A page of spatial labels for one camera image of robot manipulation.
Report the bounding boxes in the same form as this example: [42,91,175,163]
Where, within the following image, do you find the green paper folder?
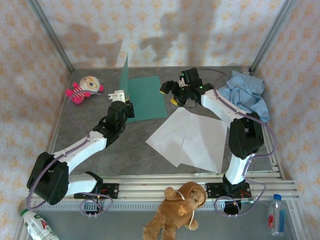
[118,53,169,124]

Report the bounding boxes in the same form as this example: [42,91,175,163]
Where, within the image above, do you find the pink striped plush doll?
[65,75,105,105]

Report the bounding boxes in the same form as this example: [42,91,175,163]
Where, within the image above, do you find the crumpled blue cloth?
[218,70,271,124]

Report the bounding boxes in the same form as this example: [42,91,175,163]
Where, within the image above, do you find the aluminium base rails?
[27,173,301,202]

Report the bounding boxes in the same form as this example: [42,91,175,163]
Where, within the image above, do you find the brown teddy bear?
[142,181,208,240]

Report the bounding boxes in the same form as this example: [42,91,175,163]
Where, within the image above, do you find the white bottle green cap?
[19,209,60,240]

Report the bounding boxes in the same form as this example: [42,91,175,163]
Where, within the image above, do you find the clear water bottle blue cap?
[267,193,287,238]

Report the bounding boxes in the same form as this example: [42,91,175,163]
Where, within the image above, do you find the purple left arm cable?
[26,90,116,219]

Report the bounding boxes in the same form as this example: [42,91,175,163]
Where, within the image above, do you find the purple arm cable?
[26,90,116,219]
[198,68,278,219]

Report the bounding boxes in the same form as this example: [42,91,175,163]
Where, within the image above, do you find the aluminium side rail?
[41,71,74,181]
[241,65,286,180]

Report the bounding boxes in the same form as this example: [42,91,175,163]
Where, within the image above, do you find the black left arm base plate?
[73,183,120,200]

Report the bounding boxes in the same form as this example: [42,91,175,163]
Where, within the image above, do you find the grey slotted cable duct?
[37,201,273,211]

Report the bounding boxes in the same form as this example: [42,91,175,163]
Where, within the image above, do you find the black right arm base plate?
[204,182,251,200]

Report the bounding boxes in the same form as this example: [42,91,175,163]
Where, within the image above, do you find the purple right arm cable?
[198,68,278,219]

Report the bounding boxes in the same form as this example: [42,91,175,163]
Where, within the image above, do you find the aluminium frame post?
[26,0,75,73]
[249,0,298,73]

